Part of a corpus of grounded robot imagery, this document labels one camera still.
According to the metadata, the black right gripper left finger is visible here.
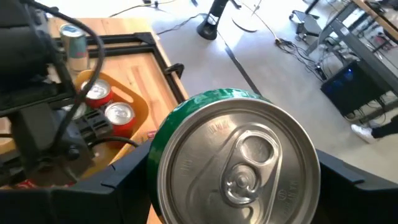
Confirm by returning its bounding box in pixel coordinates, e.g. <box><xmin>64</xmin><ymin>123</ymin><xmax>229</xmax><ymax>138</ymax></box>
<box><xmin>0</xmin><ymin>140</ymin><xmax>153</xmax><ymax>224</ymax></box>

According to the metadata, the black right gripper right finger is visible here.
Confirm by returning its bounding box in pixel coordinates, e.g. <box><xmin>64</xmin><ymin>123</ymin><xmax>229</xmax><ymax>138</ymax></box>
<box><xmin>310</xmin><ymin>149</ymin><xmax>398</xmax><ymax>224</ymax></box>

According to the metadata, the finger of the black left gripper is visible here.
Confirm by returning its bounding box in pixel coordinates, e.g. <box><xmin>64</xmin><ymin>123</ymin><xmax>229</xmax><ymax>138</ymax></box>
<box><xmin>75</xmin><ymin>108</ymin><xmax>114</xmax><ymax>141</ymax></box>

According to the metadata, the red soda can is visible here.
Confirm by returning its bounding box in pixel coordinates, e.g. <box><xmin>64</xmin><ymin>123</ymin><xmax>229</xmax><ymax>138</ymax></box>
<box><xmin>104</xmin><ymin>101</ymin><xmax>137</xmax><ymax>139</ymax></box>
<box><xmin>80</xmin><ymin>78</ymin><xmax>115</xmax><ymax>110</ymax></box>

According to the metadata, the yellow plastic bin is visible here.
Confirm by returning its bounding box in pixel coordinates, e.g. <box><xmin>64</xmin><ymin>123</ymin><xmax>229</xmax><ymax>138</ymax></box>
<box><xmin>73</xmin><ymin>68</ymin><xmax>149</xmax><ymax>181</ymax></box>

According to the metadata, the slim silver drink can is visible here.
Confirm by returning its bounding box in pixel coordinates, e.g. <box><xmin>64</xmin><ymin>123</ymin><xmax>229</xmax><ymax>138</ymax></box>
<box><xmin>58</xmin><ymin>23</ymin><xmax>91</xmax><ymax>74</ymax></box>

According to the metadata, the green soda can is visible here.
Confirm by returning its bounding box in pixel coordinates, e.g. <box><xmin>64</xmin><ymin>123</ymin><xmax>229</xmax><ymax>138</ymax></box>
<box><xmin>146</xmin><ymin>88</ymin><xmax>322</xmax><ymax>224</ymax></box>

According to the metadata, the person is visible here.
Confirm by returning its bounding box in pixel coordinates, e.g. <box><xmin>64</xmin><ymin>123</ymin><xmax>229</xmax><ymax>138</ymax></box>
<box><xmin>350</xmin><ymin>114</ymin><xmax>398</xmax><ymax>144</ymax></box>

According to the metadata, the black table clamp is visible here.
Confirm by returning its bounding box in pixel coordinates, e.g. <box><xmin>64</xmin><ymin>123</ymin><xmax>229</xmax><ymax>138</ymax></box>
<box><xmin>164</xmin><ymin>62</ymin><xmax>186</xmax><ymax>80</ymax></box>

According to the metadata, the black computer tower blue light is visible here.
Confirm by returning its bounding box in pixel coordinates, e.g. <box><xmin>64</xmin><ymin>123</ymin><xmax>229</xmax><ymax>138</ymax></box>
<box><xmin>320</xmin><ymin>60</ymin><xmax>388</xmax><ymax>118</ymax></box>

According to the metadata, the black floor stand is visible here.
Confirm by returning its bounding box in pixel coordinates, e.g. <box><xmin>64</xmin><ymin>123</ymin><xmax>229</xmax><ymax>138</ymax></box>
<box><xmin>196</xmin><ymin>0</ymin><xmax>231</xmax><ymax>40</ymax></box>

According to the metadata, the grey metal desk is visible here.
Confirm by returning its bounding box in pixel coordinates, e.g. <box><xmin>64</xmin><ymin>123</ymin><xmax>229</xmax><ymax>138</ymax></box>
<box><xmin>306</xmin><ymin>0</ymin><xmax>398</xmax><ymax>125</ymax></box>

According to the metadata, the black office chair base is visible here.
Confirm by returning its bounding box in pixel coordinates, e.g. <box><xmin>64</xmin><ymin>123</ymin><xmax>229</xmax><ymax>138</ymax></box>
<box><xmin>289</xmin><ymin>9</ymin><xmax>323</xmax><ymax>43</ymax></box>

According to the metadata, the black aluminium table frame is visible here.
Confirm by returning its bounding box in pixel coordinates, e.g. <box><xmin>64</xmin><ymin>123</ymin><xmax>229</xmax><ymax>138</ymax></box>
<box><xmin>51</xmin><ymin>30</ymin><xmax>190</xmax><ymax>105</ymax></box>

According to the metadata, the floor cable bundle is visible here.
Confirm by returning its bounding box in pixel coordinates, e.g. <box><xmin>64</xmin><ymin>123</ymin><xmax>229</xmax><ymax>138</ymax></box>
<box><xmin>275</xmin><ymin>37</ymin><xmax>327</xmax><ymax>82</ymax></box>

